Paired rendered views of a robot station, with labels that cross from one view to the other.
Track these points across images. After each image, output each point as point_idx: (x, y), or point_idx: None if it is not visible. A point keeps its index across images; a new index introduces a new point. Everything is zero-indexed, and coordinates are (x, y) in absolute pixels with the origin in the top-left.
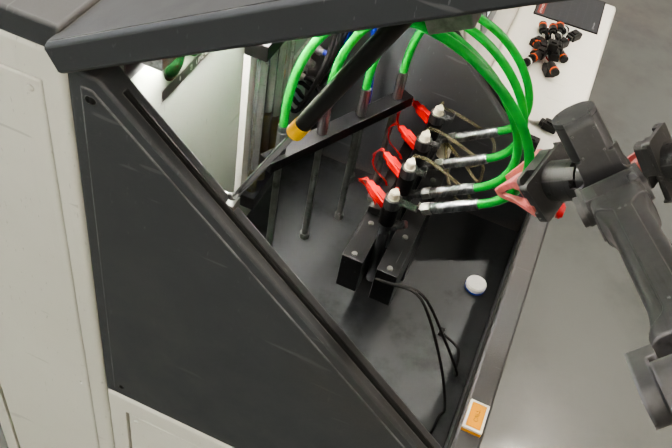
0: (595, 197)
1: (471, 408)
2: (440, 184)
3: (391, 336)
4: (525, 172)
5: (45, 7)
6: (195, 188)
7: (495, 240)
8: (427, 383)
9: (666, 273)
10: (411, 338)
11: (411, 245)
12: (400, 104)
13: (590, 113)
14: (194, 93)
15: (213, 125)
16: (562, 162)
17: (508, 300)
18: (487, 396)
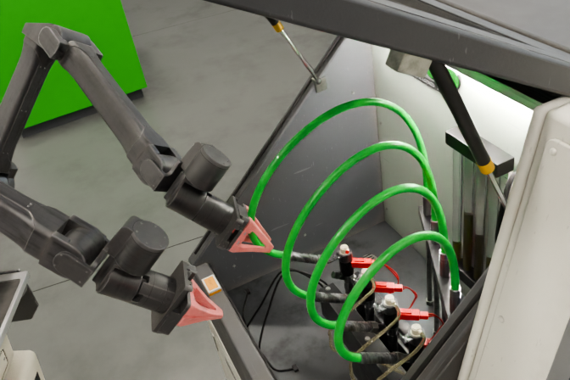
0: (169, 147)
1: (216, 283)
2: (382, 371)
3: (315, 338)
4: (243, 206)
5: None
6: (321, 59)
7: None
8: (271, 337)
9: (100, 69)
10: (305, 348)
11: (337, 311)
12: (445, 312)
13: (202, 147)
14: (416, 97)
15: (433, 149)
16: (220, 200)
17: (256, 360)
18: (215, 301)
